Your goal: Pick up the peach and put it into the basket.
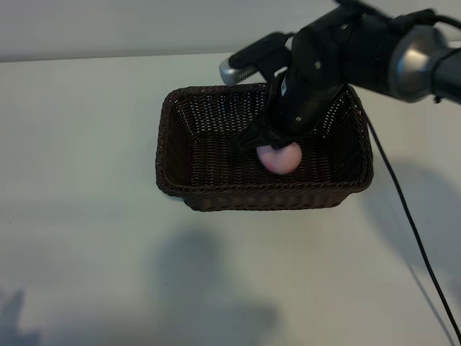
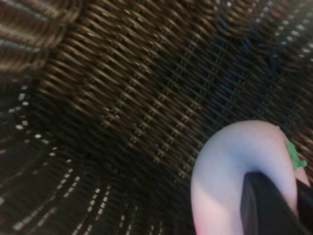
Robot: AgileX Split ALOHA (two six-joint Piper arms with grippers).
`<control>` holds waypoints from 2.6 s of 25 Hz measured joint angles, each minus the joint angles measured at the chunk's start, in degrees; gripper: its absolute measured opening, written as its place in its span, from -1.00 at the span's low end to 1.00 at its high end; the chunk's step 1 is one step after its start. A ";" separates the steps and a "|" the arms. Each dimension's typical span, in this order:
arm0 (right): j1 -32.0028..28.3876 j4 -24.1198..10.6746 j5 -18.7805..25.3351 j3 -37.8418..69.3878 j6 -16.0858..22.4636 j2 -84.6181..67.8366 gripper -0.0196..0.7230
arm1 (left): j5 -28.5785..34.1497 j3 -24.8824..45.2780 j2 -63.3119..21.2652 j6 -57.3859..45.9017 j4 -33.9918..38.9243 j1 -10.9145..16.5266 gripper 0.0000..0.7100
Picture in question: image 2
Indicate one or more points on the dark brown wicker basket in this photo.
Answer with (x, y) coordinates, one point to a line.
(122, 98)

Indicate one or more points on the pink peach with green stem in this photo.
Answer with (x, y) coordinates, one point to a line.
(220, 171)

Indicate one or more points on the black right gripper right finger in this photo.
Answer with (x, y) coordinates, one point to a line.
(306, 205)

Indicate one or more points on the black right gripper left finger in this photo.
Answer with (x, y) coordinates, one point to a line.
(264, 210)

